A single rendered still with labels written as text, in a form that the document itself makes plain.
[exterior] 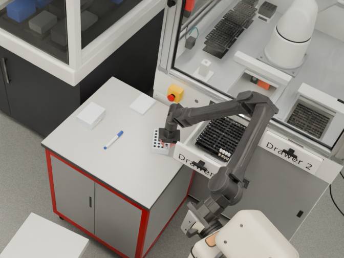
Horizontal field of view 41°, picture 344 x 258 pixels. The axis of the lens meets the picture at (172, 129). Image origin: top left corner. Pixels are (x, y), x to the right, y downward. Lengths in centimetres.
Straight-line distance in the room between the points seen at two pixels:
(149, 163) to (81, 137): 36
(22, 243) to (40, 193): 104
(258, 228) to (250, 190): 125
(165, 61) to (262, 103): 74
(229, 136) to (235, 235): 88
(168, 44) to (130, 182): 68
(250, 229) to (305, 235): 176
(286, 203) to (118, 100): 106
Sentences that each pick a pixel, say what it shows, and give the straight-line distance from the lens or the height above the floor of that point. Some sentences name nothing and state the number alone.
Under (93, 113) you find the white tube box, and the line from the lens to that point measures 235.
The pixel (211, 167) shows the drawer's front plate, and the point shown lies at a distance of 210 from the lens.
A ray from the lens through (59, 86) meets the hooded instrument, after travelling 271.
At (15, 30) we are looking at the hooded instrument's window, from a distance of 258.
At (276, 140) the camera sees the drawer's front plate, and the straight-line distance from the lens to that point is 228.
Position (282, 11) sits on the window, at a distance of 192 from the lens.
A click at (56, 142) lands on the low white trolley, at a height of 76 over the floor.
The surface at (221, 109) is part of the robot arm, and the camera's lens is 189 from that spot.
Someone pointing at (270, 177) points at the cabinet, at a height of 62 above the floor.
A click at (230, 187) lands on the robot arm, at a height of 128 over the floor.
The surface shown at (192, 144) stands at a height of 84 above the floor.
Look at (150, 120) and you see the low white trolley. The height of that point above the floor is 76.
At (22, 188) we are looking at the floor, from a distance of 308.
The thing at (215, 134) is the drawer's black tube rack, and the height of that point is 90.
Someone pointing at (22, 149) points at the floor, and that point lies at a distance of 326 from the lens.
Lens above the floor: 257
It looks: 50 degrees down
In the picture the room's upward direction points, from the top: 11 degrees clockwise
